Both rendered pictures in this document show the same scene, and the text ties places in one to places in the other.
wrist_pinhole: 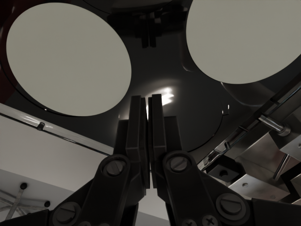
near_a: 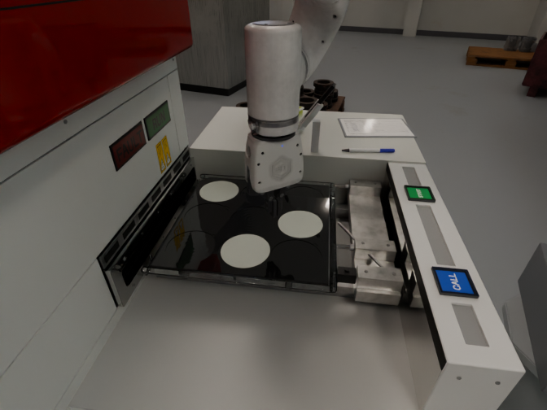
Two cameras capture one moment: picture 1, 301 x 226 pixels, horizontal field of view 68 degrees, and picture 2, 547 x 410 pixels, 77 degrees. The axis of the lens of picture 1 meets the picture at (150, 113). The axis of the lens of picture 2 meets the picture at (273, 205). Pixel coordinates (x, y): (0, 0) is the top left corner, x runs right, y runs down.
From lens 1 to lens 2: 0.69 m
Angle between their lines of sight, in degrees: 90
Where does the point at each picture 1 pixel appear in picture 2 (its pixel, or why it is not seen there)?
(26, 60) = (227, 252)
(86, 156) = (265, 364)
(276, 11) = (304, 220)
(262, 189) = (380, 271)
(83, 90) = (252, 255)
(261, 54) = (310, 228)
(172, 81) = (286, 243)
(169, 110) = (292, 253)
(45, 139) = (226, 356)
